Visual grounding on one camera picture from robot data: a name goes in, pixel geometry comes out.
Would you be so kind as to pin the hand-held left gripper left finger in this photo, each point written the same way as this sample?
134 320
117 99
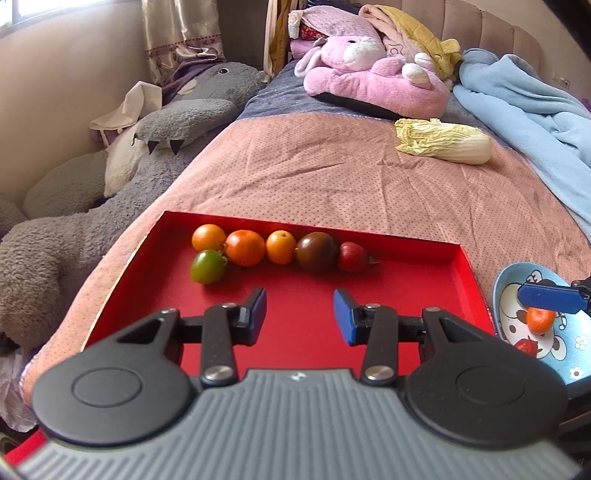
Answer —
256 314

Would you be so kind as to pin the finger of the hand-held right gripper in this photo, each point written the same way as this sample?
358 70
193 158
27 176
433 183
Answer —
549 297

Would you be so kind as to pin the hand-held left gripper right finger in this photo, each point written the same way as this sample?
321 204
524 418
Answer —
344 318

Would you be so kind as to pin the large orange-red tomato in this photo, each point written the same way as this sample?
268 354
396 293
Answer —
540 321

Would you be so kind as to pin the blue cartoon-print plate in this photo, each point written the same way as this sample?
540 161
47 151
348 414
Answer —
508 295

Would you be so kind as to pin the red tray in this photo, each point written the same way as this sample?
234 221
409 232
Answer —
300 286

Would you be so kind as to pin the red tomato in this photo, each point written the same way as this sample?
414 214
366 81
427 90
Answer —
526 347
352 256

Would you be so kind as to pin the orange tomato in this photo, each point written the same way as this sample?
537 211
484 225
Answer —
280 247
208 237
245 248

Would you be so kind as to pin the green tomato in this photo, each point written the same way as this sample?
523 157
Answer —
208 266

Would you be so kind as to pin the dark brown tomato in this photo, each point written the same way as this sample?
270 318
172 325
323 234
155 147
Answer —
316 251

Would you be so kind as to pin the pink dotted bedspread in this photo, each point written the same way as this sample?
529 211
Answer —
323 175

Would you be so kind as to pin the light blue blanket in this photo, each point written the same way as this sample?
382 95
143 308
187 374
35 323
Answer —
521 115

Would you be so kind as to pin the napa cabbage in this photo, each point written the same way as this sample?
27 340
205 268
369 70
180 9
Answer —
443 141

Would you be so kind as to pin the large grey plush toy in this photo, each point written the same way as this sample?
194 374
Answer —
69 240

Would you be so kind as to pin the grey-blue blanket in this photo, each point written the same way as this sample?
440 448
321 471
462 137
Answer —
277 99

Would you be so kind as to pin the pink plush rabbit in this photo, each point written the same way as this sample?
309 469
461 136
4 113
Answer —
378 85

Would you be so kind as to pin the white tote bag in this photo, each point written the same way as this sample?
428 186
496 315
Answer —
138 99

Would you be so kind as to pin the purple patterned cloth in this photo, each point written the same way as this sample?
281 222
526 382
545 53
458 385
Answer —
184 74

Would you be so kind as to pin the white plastic bag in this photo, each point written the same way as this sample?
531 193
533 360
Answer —
16 392

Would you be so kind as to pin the red object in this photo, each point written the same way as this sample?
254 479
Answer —
23 454

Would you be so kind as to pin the orange hanging cloth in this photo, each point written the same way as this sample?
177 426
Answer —
276 41

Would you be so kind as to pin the beige tufted headboard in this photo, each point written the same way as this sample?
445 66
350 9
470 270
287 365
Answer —
498 27

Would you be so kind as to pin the pale pink bear-print garment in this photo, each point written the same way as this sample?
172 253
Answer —
392 46

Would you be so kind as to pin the patterned beige curtain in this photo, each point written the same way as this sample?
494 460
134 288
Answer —
180 32

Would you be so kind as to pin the pink fluffy pillow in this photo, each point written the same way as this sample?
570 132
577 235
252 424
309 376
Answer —
332 21

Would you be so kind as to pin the window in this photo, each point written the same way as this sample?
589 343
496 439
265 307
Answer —
46 9

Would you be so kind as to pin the wall socket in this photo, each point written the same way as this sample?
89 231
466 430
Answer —
561 81

